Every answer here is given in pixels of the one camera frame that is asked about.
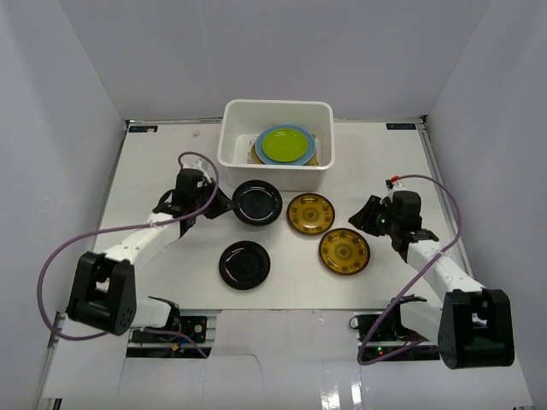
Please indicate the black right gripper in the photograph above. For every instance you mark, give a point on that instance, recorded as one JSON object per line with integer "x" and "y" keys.
{"x": 364, "y": 218}

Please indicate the white paper sheet front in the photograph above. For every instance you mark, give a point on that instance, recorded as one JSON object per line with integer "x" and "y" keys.
{"x": 272, "y": 360}

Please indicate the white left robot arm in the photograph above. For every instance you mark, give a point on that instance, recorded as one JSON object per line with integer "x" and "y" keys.
{"x": 104, "y": 292}

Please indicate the light blue plate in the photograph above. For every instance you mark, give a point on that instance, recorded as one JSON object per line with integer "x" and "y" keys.
{"x": 303, "y": 161}

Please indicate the rectangular woven bamboo plate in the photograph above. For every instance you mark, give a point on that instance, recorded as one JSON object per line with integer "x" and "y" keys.
{"x": 315, "y": 160}

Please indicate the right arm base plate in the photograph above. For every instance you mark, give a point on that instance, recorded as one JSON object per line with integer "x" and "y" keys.
{"x": 389, "y": 338}

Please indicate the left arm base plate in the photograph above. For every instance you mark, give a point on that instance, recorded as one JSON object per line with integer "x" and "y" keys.
{"x": 193, "y": 326}

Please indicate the green plate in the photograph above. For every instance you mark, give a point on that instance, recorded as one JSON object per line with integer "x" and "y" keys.
{"x": 284, "y": 144}

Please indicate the yellow patterned plate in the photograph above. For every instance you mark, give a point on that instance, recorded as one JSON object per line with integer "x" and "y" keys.
{"x": 344, "y": 252}
{"x": 310, "y": 214}

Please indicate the round woven bamboo plate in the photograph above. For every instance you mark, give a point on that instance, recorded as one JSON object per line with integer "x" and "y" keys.
{"x": 254, "y": 155}

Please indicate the black plate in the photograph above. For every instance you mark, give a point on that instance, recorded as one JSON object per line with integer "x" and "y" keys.
{"x": 244, "y": 265}
{"x": 257, "y": 203}

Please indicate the white plastic bin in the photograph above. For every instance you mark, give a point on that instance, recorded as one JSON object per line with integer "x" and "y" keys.
{"x": 245, "y": 119}

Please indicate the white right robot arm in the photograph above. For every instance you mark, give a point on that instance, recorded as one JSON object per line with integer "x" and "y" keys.
{"x": 470, "y": 324}

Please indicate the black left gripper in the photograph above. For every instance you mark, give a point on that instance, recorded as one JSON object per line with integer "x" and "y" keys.
{"x": 214, "y": 203}

